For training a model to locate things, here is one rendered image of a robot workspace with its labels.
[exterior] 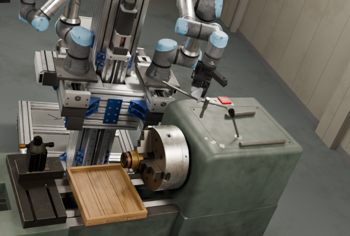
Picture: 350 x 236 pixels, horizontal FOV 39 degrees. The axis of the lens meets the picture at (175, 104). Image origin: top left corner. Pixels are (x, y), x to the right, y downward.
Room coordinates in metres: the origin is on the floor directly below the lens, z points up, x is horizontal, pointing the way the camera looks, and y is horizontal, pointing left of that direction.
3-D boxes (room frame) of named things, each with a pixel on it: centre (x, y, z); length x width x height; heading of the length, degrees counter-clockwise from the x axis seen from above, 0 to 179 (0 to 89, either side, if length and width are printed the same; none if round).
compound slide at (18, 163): (1.74, 0.50, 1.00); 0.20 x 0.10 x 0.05; 124
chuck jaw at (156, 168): (1.87, 0.00, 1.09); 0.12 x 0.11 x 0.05; 34
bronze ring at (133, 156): (1.91, 0.12, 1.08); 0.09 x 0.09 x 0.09; 34
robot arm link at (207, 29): (2.15, -0.06, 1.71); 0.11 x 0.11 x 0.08; 10
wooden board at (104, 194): (1.85, 0.20, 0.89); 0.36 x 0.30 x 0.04; 34
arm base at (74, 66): (2.45, 0.60, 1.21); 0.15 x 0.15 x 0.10
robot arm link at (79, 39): (2.45, 0.60, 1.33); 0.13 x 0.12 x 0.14; 47
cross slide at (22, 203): (1.67, 0.49, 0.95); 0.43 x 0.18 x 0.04; 34
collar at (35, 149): (1.73, 0.52, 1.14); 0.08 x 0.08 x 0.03
